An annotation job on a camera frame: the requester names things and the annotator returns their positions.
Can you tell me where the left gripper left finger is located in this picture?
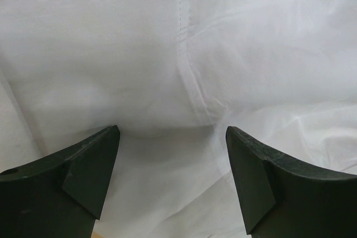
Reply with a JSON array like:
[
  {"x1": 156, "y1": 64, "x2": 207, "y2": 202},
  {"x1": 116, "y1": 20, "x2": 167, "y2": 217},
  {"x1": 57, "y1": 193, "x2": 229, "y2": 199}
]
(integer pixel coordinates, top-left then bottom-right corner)
[{"x1": 1, "y1": 125, "x2": 120, "y2": 237}]

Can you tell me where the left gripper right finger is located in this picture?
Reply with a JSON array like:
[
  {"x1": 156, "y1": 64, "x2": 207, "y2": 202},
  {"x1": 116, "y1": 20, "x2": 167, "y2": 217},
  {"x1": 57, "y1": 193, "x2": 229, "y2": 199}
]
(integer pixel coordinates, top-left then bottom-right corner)
[{"x1": 226, "y1": 127, "x2": 356, "y2": 237}]

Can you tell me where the white long sleeve shirt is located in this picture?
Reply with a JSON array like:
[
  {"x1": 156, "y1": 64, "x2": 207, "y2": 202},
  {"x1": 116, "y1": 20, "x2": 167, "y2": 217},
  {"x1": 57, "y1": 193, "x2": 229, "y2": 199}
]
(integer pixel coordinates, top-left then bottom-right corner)
[{"x1": 1, "y1": 0, "x2": 356, "y2": 237}]

